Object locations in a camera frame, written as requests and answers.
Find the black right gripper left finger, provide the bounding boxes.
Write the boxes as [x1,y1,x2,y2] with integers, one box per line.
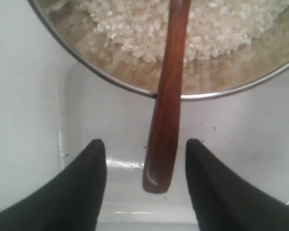
[0,139,107,231]

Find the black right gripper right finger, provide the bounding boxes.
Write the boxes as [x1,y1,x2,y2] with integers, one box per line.
[185,139,289,231]

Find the brown wooden spoon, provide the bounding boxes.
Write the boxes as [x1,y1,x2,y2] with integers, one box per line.
[142,0,191,194]

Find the steel bowl of rice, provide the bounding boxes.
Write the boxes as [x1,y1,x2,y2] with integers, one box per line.
[29,0,289,101]

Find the white rectangular plastic tray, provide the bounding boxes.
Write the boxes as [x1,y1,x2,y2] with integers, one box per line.
[58,64,289,231]

